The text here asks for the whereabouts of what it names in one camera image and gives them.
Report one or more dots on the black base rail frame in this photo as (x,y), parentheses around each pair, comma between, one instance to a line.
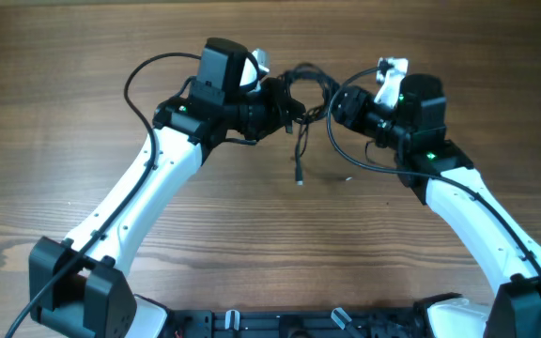
(373,323)

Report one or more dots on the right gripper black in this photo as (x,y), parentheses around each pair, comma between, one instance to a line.
(346,106)

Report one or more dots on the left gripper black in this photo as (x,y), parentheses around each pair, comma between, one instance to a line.
(276,96)

